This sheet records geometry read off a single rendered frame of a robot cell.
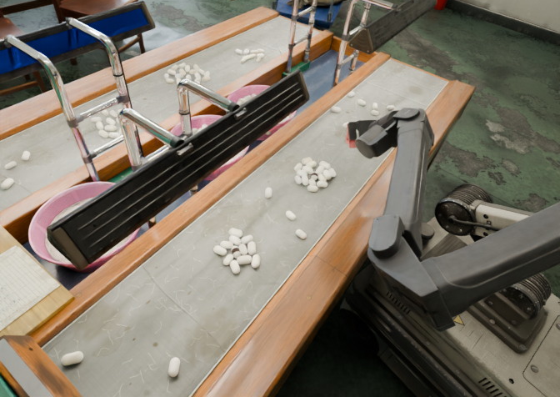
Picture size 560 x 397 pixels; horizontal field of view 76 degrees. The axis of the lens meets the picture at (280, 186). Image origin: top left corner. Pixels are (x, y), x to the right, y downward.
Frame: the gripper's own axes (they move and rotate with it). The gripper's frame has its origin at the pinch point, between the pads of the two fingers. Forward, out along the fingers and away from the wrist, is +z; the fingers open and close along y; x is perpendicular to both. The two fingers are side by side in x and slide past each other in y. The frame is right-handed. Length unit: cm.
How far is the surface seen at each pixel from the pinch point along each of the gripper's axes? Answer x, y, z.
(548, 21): 166, 342, 230
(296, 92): 9.1, -22.4, -14.3
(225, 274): -33, -42, -5
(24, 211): -13, -91, 8
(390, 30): 37.4, 17.7, 10.1
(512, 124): 32, 194, 145
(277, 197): -14.4, -24.2, 10.2
